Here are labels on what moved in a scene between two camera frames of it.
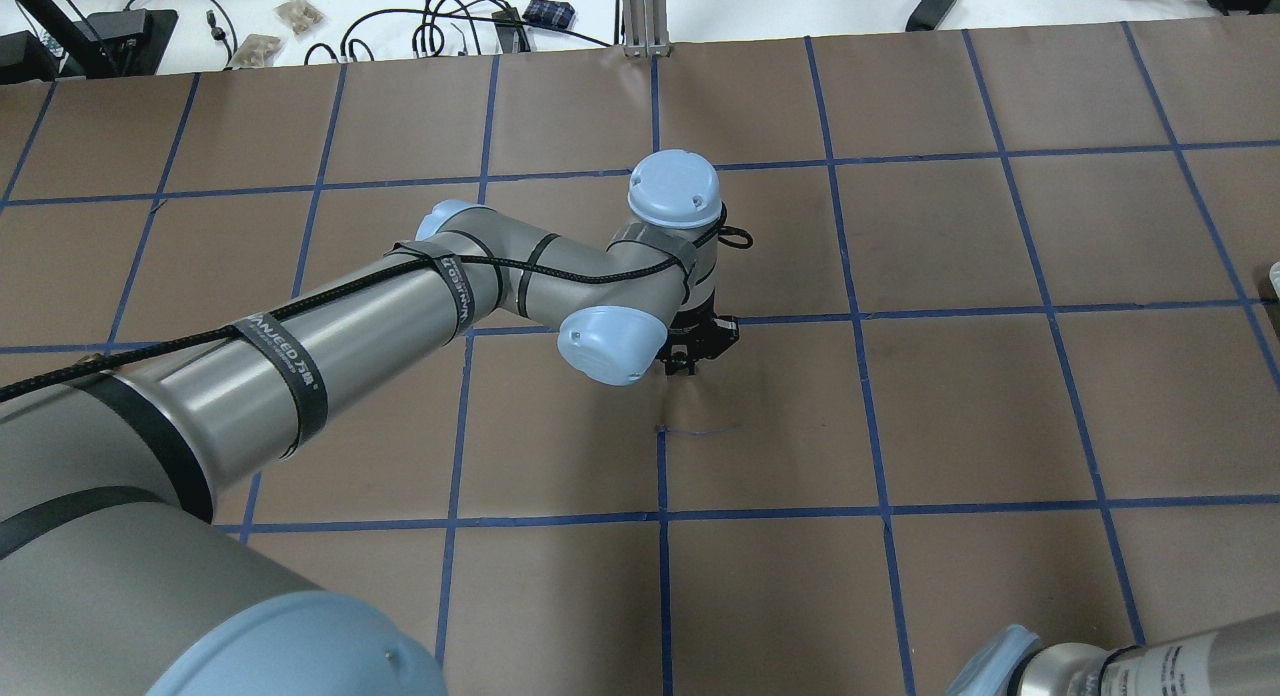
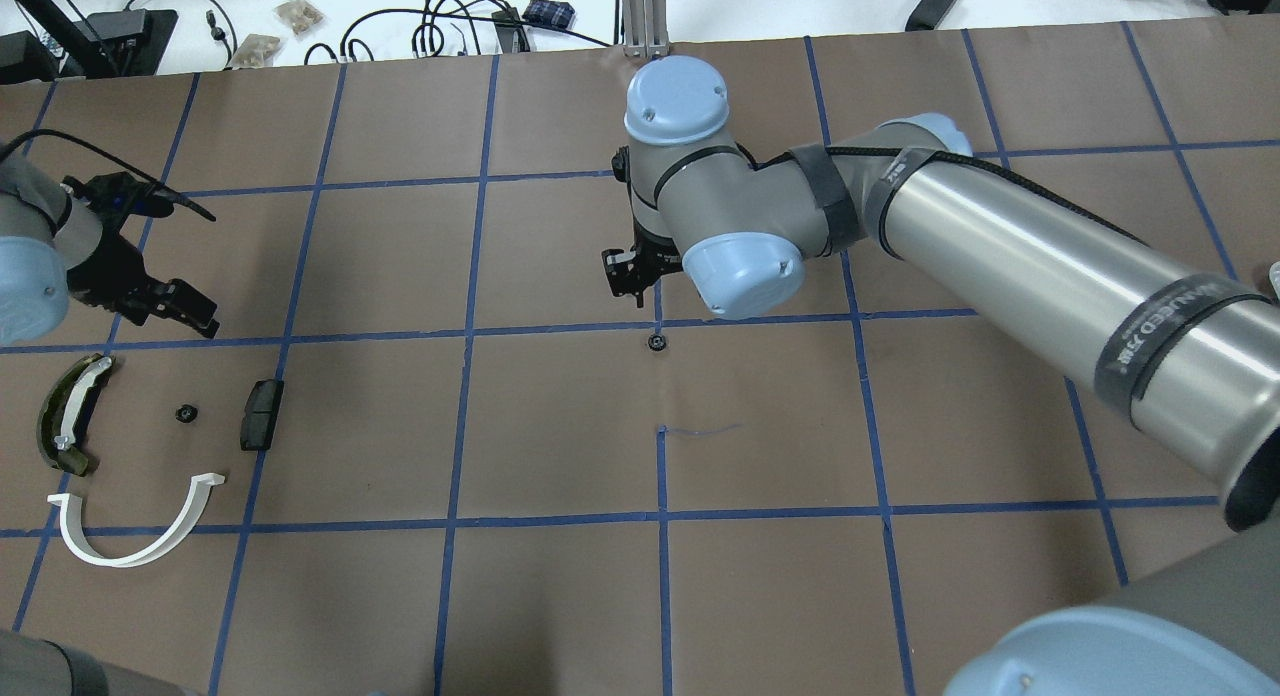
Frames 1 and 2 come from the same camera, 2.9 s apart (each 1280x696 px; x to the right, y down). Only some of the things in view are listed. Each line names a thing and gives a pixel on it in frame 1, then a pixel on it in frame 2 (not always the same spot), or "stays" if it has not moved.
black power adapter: (934, 6) stays
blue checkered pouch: (549, 13) stays
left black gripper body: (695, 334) → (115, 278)
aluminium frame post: (645, 17) stays
